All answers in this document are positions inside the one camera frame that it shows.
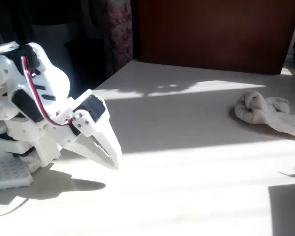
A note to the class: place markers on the brown wooden cabinet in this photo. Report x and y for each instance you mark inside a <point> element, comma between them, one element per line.
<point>211,32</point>

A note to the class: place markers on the patterned curtain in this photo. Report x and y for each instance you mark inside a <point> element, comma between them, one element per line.
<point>120,32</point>

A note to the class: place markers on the white cloth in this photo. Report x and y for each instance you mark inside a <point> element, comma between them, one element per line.
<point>250,113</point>

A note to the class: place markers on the white perforated base plate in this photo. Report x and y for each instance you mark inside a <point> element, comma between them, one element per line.
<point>7,174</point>

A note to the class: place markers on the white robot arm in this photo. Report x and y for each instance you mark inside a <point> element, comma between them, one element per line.
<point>56,78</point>

